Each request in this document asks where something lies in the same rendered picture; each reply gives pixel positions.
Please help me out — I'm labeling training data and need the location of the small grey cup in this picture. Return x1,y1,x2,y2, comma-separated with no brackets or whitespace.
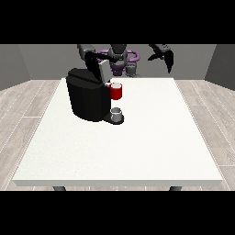
110,106,124,123

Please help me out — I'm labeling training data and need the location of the pale grey machine lid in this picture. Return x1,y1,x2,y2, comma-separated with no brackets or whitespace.
98,59,112,84

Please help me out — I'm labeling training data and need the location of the grey and purple robot trunk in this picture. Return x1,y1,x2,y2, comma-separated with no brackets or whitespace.
97,44,141,78

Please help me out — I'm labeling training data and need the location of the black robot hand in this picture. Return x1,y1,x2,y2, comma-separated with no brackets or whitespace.
84,50,109,83
147,44,175,74

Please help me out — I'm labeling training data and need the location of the black coffee machine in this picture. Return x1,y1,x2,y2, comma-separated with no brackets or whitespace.
65,67,125,125

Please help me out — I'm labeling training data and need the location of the red pod holder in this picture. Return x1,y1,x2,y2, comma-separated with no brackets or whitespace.
108,83,124,101

